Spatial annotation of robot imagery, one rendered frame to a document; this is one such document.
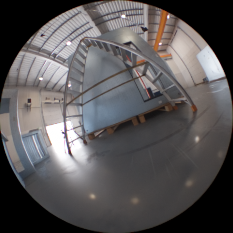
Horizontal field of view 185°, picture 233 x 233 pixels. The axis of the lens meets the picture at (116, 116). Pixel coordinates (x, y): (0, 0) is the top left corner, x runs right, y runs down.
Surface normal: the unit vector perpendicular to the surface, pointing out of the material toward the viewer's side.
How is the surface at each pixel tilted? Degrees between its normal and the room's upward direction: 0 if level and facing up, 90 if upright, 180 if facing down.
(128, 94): 90
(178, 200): 0
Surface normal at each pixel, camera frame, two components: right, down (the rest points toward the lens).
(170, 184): -0.38, -0.92
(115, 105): -0.22, 0.12
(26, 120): 0.90, -0.36
